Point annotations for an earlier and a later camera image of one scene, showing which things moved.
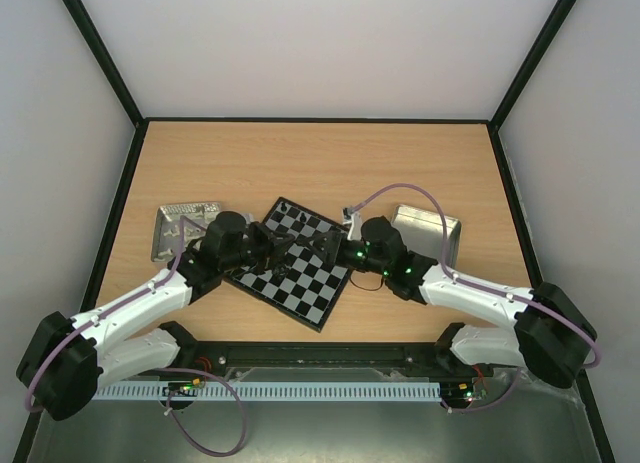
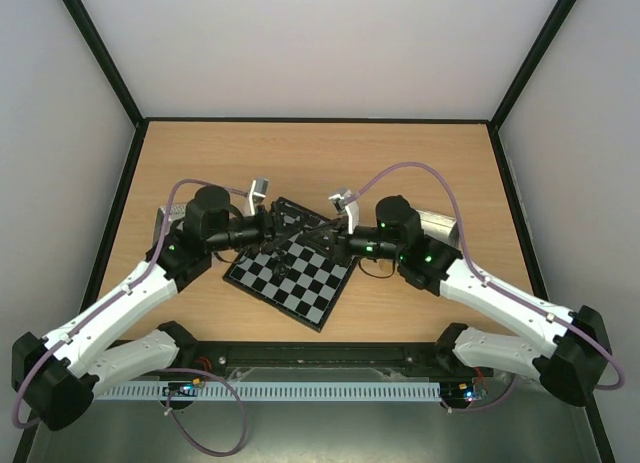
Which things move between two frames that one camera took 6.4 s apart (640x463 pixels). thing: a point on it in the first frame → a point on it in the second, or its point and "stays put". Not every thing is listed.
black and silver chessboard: (309, 287) stays put
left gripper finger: (280, 242) → (288, 215)
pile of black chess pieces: (280, 270) stays put
